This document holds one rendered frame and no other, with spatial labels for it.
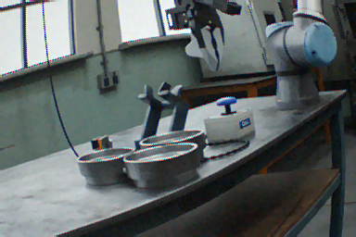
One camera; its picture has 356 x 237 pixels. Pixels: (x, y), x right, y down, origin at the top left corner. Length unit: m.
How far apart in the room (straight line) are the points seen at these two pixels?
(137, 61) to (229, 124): 2.17
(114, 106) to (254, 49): 0.95
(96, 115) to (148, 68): 0.54
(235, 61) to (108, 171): 2.47
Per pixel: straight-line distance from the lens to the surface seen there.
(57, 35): 2.73
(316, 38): 1.03
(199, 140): 0.78
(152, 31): 3.29
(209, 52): 0.90
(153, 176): 0.64
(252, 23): 3.00
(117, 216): 0.55
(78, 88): 2.68
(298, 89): 1.15
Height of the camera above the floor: 0.96
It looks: 7 degrees down
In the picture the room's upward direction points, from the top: 11 degrees counter-clockwise
